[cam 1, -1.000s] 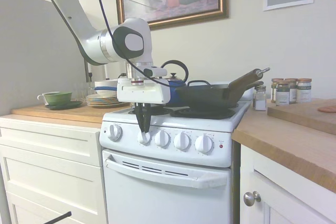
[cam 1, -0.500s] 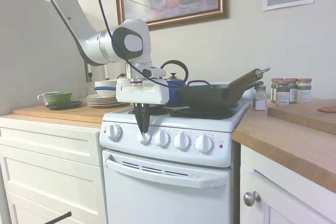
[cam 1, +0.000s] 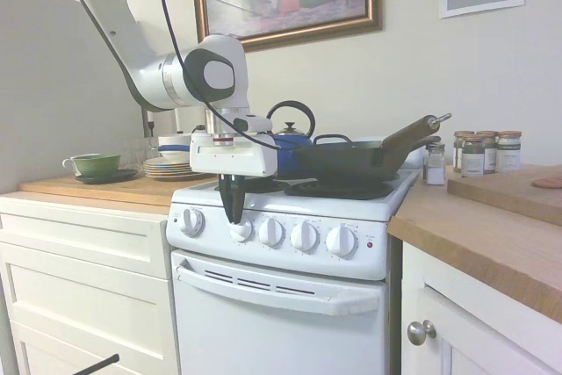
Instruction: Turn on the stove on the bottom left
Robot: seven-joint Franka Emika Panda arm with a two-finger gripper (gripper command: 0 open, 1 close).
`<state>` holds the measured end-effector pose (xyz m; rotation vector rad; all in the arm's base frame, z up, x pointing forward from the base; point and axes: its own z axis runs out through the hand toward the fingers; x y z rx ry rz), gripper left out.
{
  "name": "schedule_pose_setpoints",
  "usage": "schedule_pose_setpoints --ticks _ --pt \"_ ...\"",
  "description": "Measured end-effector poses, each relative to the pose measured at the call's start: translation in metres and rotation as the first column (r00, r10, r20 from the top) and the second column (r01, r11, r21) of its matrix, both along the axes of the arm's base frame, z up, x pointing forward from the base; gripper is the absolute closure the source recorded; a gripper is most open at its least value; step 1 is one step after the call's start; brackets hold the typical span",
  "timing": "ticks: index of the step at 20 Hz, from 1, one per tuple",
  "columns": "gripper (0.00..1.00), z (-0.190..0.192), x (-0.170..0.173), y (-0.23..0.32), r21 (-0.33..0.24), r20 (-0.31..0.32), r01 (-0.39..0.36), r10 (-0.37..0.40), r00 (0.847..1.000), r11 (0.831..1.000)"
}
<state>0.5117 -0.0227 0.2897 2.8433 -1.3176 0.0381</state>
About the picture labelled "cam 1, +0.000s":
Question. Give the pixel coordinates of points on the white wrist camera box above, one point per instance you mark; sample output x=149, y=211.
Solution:
x=254, y=124

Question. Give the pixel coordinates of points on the wooden cutting board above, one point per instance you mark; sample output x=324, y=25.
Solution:
x=505, y=192

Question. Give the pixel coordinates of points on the stack of gold-rimmed plates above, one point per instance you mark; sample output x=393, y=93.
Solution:
x=167, y=170

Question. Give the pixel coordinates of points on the dark green saucer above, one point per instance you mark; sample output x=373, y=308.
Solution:
x=118, y=176

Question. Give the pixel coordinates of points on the white oven door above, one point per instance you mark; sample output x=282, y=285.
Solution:
x=281, y=340

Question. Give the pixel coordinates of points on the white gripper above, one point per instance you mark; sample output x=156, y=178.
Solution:
x=228, y=160

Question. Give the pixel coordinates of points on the white oven temperature knob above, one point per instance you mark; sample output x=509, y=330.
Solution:
x=192, y=221

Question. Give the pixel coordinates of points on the glass salt shaker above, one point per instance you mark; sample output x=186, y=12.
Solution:
x=434, y=173

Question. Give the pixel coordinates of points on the silver round cabinet knob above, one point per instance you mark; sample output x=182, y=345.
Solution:
x=419, y=332

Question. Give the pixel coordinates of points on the white stove burner knob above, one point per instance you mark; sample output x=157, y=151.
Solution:
x=305, y=235
x=341, y=240
x=241, y=233
x=271, y=231

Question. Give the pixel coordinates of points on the white drawer cabinet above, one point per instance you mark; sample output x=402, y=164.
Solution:
x=88, y=269

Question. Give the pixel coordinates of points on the black coil stove burner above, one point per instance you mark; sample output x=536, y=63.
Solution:
x=333, y=192
x=263, y=186

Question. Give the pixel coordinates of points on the spice jar with copper lid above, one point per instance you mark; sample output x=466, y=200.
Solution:
x=489, y=151
x=472, y=160
x=457, y=151

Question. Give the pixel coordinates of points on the white bowl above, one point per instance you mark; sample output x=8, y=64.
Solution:
x=173, y=139
x=173, y=155

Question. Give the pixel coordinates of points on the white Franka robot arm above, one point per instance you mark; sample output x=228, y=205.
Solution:
x=127, y=50

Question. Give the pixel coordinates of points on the white cabinet with round knob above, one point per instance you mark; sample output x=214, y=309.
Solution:
x=483, y=340

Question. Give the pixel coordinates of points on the grey frying pan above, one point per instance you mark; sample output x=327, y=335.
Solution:
x=423, y=143

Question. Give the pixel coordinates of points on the red round lid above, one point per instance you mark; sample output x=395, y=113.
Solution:
x=549, y=183

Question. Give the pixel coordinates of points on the white electric stove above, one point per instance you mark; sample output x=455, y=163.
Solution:
x=211, y=248

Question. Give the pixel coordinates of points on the green cup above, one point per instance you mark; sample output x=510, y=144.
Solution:
x=98, y=164

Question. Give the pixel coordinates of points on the spice jar with white contents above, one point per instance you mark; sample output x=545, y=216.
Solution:
x=509, y=153

